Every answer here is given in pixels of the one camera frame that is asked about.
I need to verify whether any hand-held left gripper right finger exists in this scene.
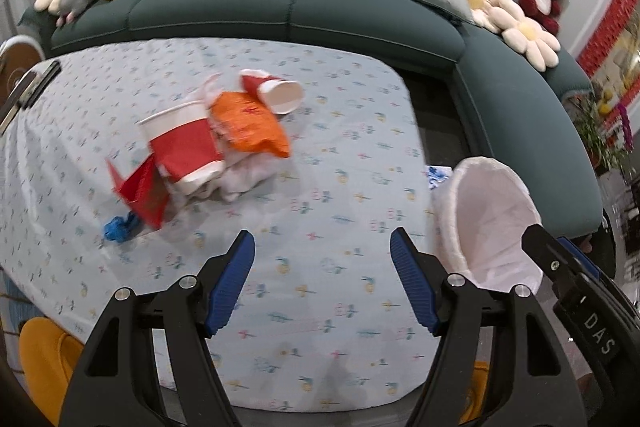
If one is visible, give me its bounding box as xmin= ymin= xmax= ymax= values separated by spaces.
xmin=390 ymin=227 xmax=588 ymax=427

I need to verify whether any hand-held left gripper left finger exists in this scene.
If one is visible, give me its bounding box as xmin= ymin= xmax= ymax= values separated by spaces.
xmin=60 ymin=229 xmax=257 ymax=427

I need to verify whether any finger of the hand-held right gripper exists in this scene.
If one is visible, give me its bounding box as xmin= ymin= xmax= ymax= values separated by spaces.
xmin=520 ymin=223 xmax=568 ymax=288

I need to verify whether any waste bin with white bag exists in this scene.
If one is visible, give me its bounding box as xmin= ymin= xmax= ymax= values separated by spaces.
xmin=432 ymin=156 xmax=546 ymax=294

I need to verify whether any white plastic bag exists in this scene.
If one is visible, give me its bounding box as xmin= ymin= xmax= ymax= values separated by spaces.
xmin=170 ymin=74 xmax=273 ymax=204

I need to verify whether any red paper envelope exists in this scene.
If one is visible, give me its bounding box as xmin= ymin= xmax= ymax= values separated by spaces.
xmin=106 ymin=154 xmax=171 ymax=229

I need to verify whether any blue wrapper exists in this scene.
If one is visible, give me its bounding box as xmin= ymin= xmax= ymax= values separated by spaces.
xmin=103 ymin=214 xmax=139 ymax=246

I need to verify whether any large red white paper cup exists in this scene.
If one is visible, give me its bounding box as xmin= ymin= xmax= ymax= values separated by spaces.
xmin=137 ymin=102 xmax=226 ymax=195

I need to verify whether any orange snack packet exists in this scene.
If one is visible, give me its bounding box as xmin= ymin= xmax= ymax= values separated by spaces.
xmin=210 ymin=92 xmax=292 ymax=158

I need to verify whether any small red white paper cup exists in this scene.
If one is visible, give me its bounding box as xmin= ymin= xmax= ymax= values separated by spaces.
xmin=240 ymin=69 xmax=304 ymax=115

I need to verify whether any blue white patterned box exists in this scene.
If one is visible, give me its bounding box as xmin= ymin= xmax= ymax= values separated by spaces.
xmin=425 ymin=166 xmax=454 ymax=190

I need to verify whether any yellow stool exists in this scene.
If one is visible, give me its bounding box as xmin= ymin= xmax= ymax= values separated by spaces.
xmin=459 ymin=359 xmax=492 ymax=424
xmin=19 ymin=317 xmax=87 ymax=427

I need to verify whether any floral light blue tablecloth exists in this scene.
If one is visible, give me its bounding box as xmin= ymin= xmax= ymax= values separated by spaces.
xmin=0 ymin=38 xmax=453 ymax=410

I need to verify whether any potted plant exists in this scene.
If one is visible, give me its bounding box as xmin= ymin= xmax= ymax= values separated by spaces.
xmin=570 ymin=94 xmax=633 ymax=180

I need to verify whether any dark green curved sofa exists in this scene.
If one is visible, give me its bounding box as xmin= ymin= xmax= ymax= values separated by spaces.
xmin=17 ymin=0 xmax=606 ymax=238

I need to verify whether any black remote control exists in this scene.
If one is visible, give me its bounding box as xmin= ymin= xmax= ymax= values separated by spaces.
xmin=0 ymin=61 xmax=62 ymax=134

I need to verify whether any red wall decoration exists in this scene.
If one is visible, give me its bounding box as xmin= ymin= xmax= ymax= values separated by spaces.
xmin=577 ymin=0 xmax=640 ymax=78

